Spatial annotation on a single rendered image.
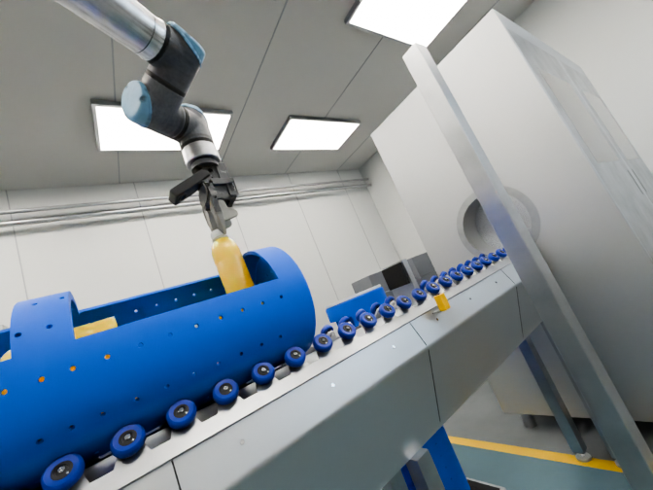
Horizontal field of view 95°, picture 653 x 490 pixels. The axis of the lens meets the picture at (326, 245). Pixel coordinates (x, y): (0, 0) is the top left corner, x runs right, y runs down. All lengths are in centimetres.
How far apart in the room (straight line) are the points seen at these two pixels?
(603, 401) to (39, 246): 438
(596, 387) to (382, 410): 57
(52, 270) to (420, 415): 385
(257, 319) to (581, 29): 470
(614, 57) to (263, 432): 466
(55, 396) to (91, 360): 5
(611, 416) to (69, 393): 115
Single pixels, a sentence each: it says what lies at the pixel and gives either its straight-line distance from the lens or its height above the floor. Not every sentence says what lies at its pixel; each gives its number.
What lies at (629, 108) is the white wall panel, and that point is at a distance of 465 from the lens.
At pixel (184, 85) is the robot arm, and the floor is 163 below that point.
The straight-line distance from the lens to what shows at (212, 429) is 61.
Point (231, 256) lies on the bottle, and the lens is 74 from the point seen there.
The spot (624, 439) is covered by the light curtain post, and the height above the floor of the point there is 46.
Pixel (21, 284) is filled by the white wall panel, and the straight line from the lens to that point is 420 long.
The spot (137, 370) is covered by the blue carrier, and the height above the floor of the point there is 105.
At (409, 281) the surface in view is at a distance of 104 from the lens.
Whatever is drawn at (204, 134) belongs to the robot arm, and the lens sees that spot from 91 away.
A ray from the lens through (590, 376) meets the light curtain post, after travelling 108.
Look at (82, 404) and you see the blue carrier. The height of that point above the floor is 104.
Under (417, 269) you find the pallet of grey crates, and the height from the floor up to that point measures 103.
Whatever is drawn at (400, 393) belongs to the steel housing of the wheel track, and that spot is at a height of 78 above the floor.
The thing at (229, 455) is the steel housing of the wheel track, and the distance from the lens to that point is 61.
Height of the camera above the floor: 103
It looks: 11 degrees up
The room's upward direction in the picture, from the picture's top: 22 degrees counter-clockwise
